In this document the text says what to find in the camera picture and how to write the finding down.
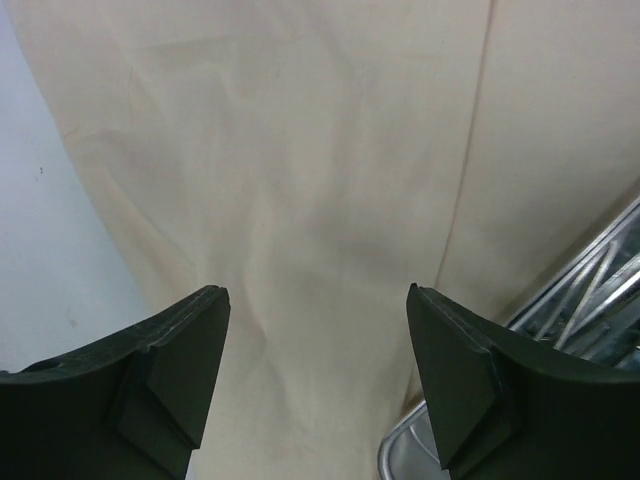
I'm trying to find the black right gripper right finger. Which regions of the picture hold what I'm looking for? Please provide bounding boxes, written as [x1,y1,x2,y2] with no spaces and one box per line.
[406,285,639,479]

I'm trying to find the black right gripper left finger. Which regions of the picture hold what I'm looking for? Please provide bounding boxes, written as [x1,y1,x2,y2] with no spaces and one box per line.
[1,285,230,479]

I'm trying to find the beige cloth wrap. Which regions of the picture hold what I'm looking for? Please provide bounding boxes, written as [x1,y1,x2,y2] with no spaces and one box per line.
[6,1,639,479]

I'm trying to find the steel surgical scissors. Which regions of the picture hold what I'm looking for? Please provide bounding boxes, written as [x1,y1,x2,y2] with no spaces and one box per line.
[511,228,639,364]

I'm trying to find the steel instrument tray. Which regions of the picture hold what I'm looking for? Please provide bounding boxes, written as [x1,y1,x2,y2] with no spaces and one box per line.
[378,203,639,479]

